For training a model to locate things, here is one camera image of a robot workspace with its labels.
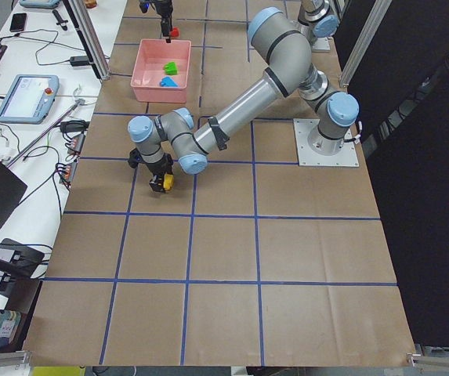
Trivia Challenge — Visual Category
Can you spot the yellow toy block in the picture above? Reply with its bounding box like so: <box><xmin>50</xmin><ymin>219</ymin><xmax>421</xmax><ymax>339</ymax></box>
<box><xmin>163</xmin><ymin>173</ymin><xmax>175</xmax><ymax>192</ymax></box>

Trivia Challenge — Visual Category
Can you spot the black power adapter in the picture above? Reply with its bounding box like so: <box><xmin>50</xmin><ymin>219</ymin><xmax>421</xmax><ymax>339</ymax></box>
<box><xmin>69</xmin><ymin>56</ymin><xmax>90</xmax><ymax>67</ymax></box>

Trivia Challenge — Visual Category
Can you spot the aluminium frame post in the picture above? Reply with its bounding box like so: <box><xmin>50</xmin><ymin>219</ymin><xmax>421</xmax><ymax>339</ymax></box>
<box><xmin>63</xmin><ymin>0</ymin><xmax>110</xmax><ymax>81</ymax></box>

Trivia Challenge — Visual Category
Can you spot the metal rod tool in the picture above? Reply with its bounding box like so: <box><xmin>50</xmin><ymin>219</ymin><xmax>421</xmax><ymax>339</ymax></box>
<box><xmin>6</xmin><ymin>98</ymin><xmax>85</xmax><ymax>168</ymax></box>

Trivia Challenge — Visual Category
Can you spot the blue teach pendant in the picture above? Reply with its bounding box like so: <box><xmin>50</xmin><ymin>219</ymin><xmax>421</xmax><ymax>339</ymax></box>
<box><xmin>0</xmin><ymin>74</ymin><xmax>60</xmax><ymax>124</ymax></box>

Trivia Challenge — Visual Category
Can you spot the red toy block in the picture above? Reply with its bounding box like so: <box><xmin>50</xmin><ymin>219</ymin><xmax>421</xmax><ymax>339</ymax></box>
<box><xmin>169</xmin><ymin>27</ymin><xmax>180</xmax><ymax>38</ymax></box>

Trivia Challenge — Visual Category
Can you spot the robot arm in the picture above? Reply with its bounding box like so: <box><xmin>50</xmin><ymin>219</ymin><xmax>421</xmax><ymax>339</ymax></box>
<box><xmin>139</xmin><ymin>1</ymin><xmax>339</xmax><ymax>52</ymax></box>
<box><xmin>128</xmin><ymin>7</ymin><xmax>360</xmax><ymax>193</ymax></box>

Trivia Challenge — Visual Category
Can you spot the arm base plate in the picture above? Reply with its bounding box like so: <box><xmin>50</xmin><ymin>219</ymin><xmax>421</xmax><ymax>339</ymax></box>
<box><xmin>293</xmin><ymin>118</ymin><xmax>360</xmax><ymax>168</ymax></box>

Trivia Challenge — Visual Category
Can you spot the black smartphone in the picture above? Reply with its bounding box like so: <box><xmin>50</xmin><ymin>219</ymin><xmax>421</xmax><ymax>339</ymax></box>
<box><xmin>9</xmin><ymin>13</ymin><xmax>27</xmax><ymax>33</ymax></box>

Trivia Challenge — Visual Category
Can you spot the green toy block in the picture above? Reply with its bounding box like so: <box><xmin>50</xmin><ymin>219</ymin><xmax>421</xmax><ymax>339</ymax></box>
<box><xmin>163</xmin><ymin>61</ymin><xmax>179</xmax><ymax>76</ymax></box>

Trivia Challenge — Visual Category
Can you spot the pink plastic box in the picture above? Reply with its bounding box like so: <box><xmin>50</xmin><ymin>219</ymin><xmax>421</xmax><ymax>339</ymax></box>
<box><xmin>130</xmin><ymin>39</ymin><xmax>192</xmax><ymax>103</ymax></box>

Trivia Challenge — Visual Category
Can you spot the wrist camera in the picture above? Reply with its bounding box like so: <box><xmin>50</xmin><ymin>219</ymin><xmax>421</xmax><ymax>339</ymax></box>
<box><xmin>139</xmin><ymin>0</ymin><xmax>150</xmax><ymax>14</ymax></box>
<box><xmin>128</xmin><ymin>148</ymin><xmax>144</xmax><ymax>168</ymax></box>

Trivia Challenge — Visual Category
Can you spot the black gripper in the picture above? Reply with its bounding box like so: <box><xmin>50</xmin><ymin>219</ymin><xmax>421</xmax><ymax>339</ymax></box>
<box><xmin>143</xmin><ymin>154</ymin><xmax>173</xmax><ymax>193</ymax></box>
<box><xmin>151</xmin><ymin>0</ymin><xmax>173</xmax><ymax>43</ymax></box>

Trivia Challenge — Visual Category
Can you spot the blue toy block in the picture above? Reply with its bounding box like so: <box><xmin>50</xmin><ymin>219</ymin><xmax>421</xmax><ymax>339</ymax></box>
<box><xmin>159</xmin><ymin>77</ymin><xmax>179</xmax><ymax>88</ymax></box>

